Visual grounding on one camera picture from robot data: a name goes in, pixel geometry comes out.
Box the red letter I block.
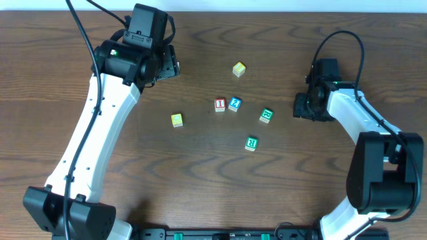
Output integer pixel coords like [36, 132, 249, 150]
[214, 99, 226, 112]

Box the blue number 2 block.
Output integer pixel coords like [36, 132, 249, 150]
[228, 97, 242, 112]

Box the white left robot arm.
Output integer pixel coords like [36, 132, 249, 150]
[23, 40, 179, 239]

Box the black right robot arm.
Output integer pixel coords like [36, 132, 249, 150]
[294, 77, 424, 239]

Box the green R block far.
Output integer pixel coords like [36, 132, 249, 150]
[260, 108, 274, 123]

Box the green r block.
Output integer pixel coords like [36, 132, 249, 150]
[260, 108, 274, 123]
[245, 137, 258, 151]

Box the yellow C block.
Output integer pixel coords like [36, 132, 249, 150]
[171, 113, 183, 127]

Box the yellow letter block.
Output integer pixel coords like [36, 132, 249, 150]
[232, 62, 246, 77]

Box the green R block near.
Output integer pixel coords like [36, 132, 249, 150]
[245, 137, 258, 151]

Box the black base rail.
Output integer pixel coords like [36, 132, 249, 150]
[138, 227, 390, 240]

